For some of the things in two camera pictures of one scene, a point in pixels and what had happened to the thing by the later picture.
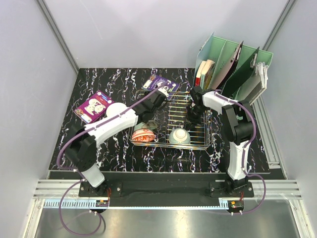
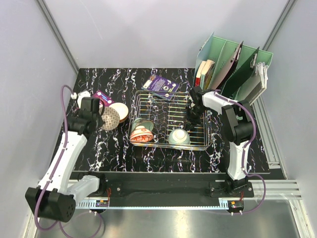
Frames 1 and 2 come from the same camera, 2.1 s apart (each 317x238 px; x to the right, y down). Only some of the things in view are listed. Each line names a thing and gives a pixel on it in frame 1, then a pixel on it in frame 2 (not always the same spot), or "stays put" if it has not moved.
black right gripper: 189,121 stays put
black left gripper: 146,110 -> 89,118
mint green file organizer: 226,66 stays put
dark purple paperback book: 153,81 stays put
